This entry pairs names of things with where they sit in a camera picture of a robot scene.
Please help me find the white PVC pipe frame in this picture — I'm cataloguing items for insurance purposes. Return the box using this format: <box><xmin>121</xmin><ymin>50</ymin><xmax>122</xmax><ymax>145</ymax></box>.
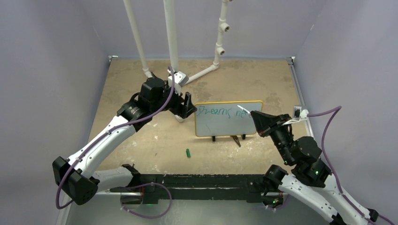
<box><xmin>122</xmin><ymin>0</ymin><xmax>233</xmax><ymax>123</ymax></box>

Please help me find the green marker cap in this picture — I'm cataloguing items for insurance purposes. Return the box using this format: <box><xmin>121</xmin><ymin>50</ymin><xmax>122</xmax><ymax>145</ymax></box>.
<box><xmin>186</xmin><ymin>149</ymin><xmax>191</xmax><ymax>158</ymax></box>

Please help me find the yellow framed whiteboard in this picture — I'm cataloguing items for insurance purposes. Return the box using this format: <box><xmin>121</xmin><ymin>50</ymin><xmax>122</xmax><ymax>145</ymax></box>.
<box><xmin>195</xmin><ymin>100</ymin><xmax>264</xmax><ymax>137</ymax></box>

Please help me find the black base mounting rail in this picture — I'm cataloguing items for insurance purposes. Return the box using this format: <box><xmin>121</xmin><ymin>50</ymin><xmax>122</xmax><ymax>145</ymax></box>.
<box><xmin>112</xmin><ymin>174</ymin><xmax>287</xmax><ymax>207</ymax></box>

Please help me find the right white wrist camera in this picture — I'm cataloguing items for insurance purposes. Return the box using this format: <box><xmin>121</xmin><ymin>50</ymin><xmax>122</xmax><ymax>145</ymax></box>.
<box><xmin>283</xmin><ymin>105</ymin><xmax>309</xmax><ymax>125</ymax></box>

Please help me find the aluminium extrusion frame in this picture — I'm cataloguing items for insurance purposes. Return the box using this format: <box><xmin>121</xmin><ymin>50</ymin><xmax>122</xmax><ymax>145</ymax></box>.
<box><xmin>56</xmin><ymin>186</ymin><xmax>347</xmax><ymax>225</ymax></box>

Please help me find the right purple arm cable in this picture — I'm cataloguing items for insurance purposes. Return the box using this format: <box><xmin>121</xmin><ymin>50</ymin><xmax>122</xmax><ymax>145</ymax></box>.
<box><xmin>306</xmin><ymin>106</ymin><xmax>398</xmax><ymax>225</ymax></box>

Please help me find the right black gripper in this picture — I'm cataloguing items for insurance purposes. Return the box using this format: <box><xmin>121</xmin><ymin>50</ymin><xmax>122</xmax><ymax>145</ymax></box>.
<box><xmin>250</xmin><ymin>110</ymin><xmax>292</xmax><ymax>164</ymax></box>

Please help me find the white green marker pen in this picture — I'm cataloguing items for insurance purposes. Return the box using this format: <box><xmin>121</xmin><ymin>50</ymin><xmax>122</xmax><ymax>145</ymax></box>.
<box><xmin>237</xmin><ymin>105</ymin><xmax>251</xmax><ymax>115</ymax></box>

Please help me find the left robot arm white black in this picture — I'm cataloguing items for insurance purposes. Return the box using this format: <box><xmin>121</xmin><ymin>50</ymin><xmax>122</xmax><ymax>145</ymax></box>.
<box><xmin>52</xmin><ymin>73</ymin><xmax>197</xmax><ymax>209</ymax></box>

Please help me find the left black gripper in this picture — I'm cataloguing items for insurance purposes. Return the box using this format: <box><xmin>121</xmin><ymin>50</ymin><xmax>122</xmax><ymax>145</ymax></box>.
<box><xmin>151</xmin><ymin>82</ymin><xmax>196</xmax><ymax>118</ymax></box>

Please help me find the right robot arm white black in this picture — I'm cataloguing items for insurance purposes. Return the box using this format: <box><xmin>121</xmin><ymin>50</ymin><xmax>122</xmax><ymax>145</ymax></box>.
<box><xmin>250</xmin><ymin>106</ymin><xmax>380</xmax><ymax>225</ymax></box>

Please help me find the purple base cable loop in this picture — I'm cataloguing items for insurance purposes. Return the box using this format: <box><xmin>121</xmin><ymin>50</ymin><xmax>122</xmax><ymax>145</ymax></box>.
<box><xmin>120</xmin><ymin>182</ymin><xmax>173</xmax><ymax>219</ymax></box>

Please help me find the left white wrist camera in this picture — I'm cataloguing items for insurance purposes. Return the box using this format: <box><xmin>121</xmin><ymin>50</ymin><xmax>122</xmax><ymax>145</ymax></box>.
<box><xmin>168</xmin><ymin>71</ymin><xmax>189</xmax><ymax>95</ymax></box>

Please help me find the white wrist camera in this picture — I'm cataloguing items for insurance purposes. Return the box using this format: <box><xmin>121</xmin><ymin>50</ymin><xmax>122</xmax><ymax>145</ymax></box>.
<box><xmin>168</xmin><ymin>71</ymin><xmax>189</xmax><ymax>95</ymax></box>
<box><xmin>283</xmin><ymin>105</ymin><xmax>309</xmax><ymax>125</ymax></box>

